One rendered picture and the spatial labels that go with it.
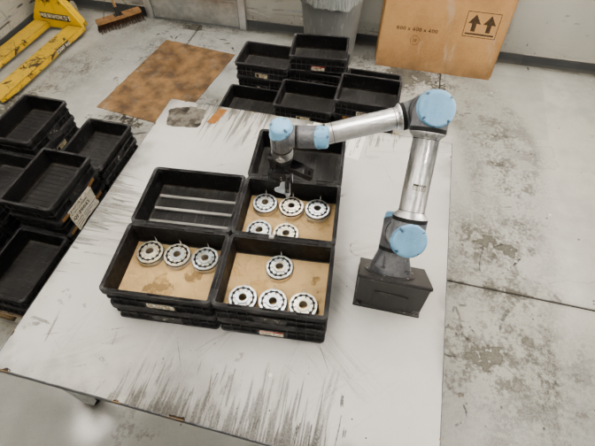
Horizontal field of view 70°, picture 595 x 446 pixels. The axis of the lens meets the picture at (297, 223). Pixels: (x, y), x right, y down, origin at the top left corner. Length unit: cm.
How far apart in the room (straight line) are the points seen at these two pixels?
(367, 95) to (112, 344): 214
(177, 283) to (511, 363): 178
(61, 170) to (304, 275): 166
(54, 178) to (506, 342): 266
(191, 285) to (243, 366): 35
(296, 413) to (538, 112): 322
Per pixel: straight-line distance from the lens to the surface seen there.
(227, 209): 182
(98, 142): 303
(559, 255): 310
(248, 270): 163
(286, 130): 135
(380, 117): 151
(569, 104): 429
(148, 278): 170
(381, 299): 164
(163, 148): 234
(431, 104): 138
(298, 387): 159
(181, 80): 404
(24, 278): 268
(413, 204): 140
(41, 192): 270
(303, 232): 172
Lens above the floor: 223
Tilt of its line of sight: 53 degrees down
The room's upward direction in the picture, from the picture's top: straight up
